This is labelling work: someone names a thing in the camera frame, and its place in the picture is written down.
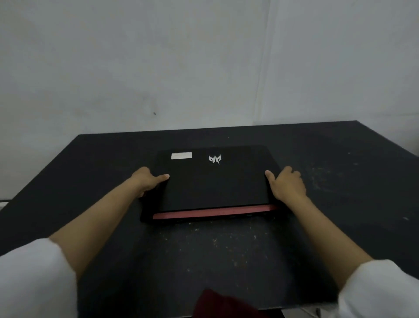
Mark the person's left hand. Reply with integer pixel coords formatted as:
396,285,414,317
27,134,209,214
131,167,170,198

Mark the person's right hand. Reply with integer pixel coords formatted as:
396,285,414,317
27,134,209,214
264,166,307,202

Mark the black laptop with red edge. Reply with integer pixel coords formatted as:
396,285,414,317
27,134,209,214
140,145,288,225

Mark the person's left forearm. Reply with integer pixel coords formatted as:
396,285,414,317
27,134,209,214
48,183,144,282

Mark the person's right forearm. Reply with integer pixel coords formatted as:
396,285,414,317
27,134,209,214
282,195,374,290

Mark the dark red cloth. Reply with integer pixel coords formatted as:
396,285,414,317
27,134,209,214
192,288,272,318

